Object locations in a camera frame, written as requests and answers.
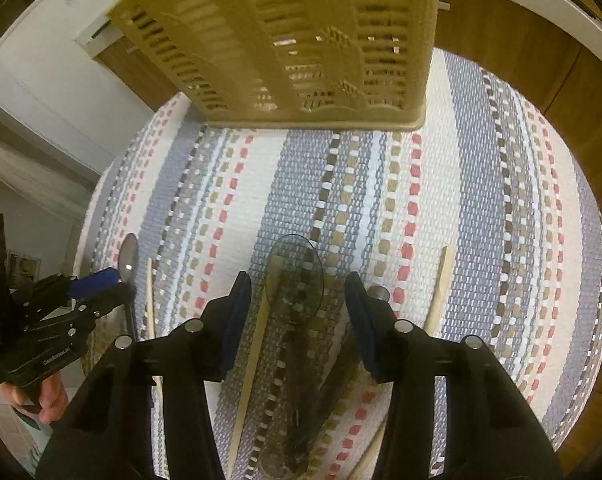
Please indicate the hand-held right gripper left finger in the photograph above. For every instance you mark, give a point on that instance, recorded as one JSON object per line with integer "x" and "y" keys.
{"x": 233, "y": 320}

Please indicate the clear grey plastic spoon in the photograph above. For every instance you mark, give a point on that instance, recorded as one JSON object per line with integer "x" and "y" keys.
{"x": 296, "y": 280}

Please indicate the person's left hand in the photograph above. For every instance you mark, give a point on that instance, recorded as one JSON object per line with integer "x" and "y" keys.
{"x": 51, "y": 402}

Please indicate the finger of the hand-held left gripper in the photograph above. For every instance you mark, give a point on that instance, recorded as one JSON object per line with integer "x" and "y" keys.
{"x": 98, "y": 282}
{"x": 106, "y": 305}

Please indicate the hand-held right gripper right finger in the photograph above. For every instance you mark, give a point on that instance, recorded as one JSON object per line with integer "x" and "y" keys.
{"x": 363, "y": 325}

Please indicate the striped woven mat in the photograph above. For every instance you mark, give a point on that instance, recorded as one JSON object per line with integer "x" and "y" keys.
{"x": 261, "y": 185}

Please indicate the tan plastic utensil basket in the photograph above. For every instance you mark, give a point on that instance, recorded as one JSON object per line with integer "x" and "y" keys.
{"x": 331, "y": 120}

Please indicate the dark translucent plastic utensil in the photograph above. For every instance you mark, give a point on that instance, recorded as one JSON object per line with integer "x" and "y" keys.
{"x": 338, "y": 375}

